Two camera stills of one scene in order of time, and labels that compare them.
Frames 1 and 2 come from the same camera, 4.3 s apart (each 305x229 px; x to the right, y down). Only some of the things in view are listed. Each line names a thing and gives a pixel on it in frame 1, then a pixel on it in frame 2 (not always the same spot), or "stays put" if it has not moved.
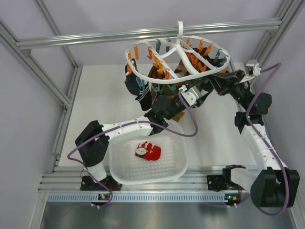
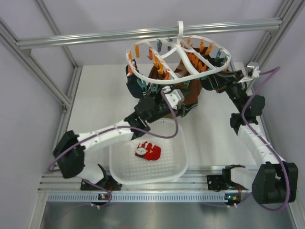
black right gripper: [236, 77] stays put
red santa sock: [148, 151] stays put
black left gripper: [201, 98] → [185, 108]
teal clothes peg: [157, 89] stays put
